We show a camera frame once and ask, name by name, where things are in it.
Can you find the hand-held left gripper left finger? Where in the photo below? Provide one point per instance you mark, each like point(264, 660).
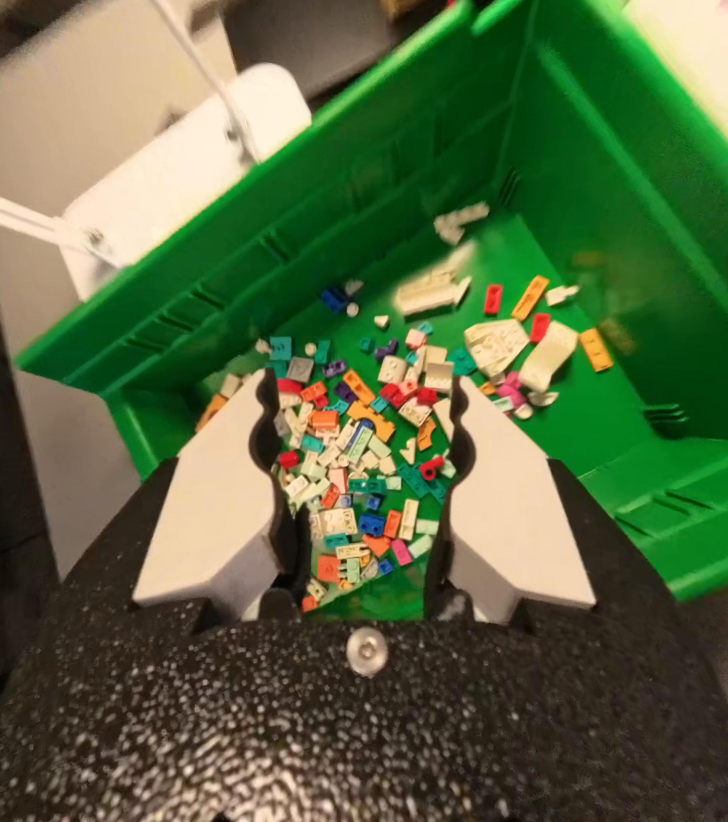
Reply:
point(210, 514)

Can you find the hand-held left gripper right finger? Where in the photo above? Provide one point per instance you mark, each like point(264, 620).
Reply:
point(511, 514)

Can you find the pile of lego pieces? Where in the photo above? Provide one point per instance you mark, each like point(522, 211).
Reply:
point(364, 449)

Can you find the green plastic bin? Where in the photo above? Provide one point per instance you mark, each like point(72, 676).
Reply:
point(402, 160)

